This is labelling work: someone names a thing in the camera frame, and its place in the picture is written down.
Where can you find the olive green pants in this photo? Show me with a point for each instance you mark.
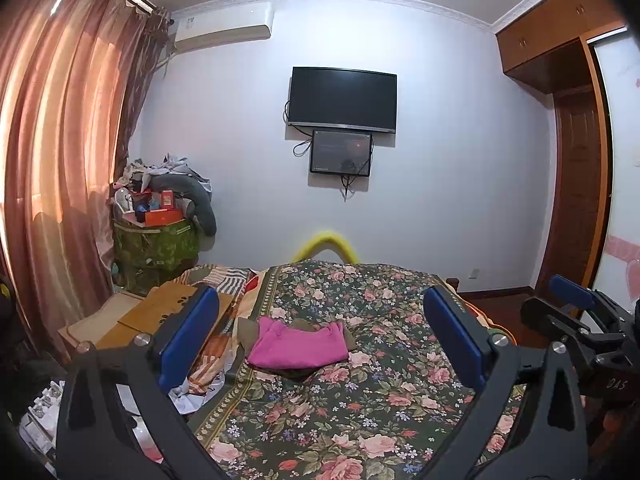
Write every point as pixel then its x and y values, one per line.
pixel 250 332

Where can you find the white wall socket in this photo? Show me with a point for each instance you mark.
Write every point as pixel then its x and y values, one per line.
pixel 475 274

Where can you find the striped cloth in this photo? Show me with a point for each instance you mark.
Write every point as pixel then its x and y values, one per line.
pixel 225 280

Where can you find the white clutter pile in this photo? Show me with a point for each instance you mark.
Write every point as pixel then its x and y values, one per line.
pixel 42 417

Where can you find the wooden upper cabinet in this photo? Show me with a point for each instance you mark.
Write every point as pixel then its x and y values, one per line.
pixel 555 30

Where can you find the brown cardboard sheet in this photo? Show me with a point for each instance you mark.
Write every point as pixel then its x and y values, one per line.
pixel 135 317

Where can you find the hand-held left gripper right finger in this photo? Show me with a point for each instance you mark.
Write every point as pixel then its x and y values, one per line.
pixel 456 332

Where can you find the yellow curved tube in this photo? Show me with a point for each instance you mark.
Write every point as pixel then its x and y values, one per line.
pixel 325 240

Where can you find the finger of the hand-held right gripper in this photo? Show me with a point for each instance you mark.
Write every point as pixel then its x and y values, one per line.
pixel 570 289
pixel 542 316

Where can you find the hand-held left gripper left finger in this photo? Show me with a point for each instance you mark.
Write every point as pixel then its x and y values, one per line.
pixel 187 331

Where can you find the white air conditioner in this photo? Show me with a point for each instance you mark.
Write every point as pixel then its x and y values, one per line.
pixel 220 27

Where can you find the green patterned box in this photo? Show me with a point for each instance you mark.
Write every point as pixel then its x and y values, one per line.
pixel 155 252

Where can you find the pink pants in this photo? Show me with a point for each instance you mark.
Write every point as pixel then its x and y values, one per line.
pixel 300 347

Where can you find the pink curtain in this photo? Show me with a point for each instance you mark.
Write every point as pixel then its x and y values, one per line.
pixel 60 150

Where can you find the floral blanket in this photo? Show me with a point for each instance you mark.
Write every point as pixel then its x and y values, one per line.
pixel 360 400

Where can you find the wooden door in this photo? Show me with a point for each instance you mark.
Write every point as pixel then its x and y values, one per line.
pixel 580 195

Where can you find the white wardrobe sliding door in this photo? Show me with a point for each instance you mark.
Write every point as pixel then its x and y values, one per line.
pixel 622 170

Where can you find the black wall television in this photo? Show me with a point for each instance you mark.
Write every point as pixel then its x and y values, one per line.
pixel 342 100

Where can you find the grey plush pillow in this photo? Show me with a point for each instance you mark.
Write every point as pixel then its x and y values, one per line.
pixel 192 195

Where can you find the small wall monitor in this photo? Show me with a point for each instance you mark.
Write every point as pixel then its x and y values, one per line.
pixel 341 152

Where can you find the orange box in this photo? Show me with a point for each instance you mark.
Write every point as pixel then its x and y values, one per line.
pixel 162 217

